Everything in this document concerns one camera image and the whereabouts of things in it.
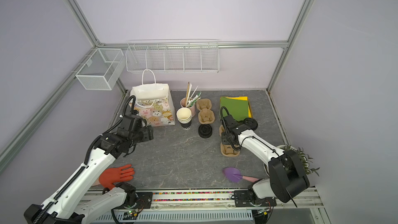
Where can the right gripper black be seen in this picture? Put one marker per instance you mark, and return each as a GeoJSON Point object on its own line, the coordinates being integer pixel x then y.
{"type": "Point", "coordinates": [224, 140]}

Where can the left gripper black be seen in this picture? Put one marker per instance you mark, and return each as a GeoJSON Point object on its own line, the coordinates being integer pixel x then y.
{"type": "Point", "coordinates": [148, 135]}

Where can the brown pulp cup carrier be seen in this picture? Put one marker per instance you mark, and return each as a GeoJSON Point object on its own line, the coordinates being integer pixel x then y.
{"type": "Point", "coordinates": [226, 149]}

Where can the cartoon animal paper gift bag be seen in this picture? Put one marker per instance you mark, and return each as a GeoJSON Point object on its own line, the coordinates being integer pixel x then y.
{"type": "Point", "coordinates": [154, 103]}

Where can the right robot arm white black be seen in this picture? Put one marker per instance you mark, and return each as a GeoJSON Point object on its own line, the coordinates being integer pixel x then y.
{"type": "Point", "coordinates": [287, 176]}

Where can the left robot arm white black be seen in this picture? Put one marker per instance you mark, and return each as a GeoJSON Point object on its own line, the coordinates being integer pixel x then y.
{"type": "Point", "coordinates": [119, 140]}

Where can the stack of paper coffee cups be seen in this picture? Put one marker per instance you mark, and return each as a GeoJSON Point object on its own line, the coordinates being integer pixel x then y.
{"type": "Point", "coordinates": [184, 116]}

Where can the stack of black cup lids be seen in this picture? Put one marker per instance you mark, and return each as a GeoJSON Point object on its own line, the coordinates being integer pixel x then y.
{"type": "Point", "coordinates": [205, 131]}

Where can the stack of pulp cup carriers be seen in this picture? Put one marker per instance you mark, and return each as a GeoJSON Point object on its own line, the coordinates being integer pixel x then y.
{"type": "Point", "coordinates": [205, 115]}

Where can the purple pink garden trowel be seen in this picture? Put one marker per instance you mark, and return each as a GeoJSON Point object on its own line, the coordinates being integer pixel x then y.
{"type": "Point", "coordinates": [234, 175]}

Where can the wooden stir sticks bundle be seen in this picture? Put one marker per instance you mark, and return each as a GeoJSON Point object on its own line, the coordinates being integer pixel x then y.
{"type": "Point", "coordinates": [192, 94]}

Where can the red rubber glove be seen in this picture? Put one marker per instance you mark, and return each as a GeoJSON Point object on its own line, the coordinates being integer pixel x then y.
{"type": "Point", "coordinates": [111, 176]}

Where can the pink utensil holder cup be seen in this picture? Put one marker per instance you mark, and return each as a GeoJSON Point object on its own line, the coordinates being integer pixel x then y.
{"type": "Point", "coordinates": [187, 104]}

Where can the small white mesh basket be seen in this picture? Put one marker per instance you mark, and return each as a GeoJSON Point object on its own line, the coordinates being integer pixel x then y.
{"type": "Point", "coordinates": [102, 69]}

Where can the potted green plant white pot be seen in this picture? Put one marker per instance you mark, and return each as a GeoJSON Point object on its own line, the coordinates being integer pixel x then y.
{"type": "Point", "coordinates": [304, 158]}

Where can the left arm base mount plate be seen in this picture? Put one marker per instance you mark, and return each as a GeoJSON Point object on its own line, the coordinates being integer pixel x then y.
{"type": "Point", "coordinates": [138, 200]}

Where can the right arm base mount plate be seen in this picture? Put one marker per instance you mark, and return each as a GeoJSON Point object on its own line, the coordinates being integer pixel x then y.
{"type": "Point", "coordinates": [246, 198]}

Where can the long white wire shelf basket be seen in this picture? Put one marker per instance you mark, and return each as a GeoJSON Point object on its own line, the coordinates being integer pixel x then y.
{"type": "Point", "coordinates": [173, 56]}

